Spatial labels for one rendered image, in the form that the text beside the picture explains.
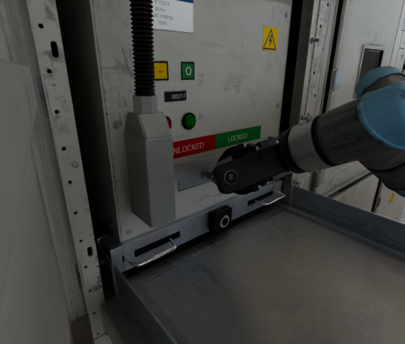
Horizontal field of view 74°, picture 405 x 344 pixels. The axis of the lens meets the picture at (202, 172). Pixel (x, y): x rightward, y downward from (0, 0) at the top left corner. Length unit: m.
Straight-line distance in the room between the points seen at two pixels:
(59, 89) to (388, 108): 0.39
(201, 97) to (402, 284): 0.54
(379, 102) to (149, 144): 0.28
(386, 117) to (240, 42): 0.38
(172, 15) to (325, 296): 0.57
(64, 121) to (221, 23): 0.36
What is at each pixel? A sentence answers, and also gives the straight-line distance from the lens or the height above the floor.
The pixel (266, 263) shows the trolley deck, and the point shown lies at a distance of 0.63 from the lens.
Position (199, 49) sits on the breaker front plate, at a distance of 0.57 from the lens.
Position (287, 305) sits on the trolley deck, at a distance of 0.55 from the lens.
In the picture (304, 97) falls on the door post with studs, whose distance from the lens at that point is 0.81.
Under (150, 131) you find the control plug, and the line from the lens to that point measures 0.39.
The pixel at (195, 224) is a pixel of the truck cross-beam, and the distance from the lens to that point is 0.64.
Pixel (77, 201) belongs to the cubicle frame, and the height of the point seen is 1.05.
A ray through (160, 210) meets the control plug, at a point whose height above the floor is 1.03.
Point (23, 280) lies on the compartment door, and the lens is 0.19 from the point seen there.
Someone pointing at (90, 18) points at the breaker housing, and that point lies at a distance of 0.48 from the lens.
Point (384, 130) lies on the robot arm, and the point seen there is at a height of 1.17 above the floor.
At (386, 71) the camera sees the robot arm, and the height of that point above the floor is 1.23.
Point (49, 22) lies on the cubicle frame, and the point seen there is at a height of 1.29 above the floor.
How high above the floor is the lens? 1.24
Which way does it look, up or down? 21 degrees down
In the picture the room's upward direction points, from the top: straight up
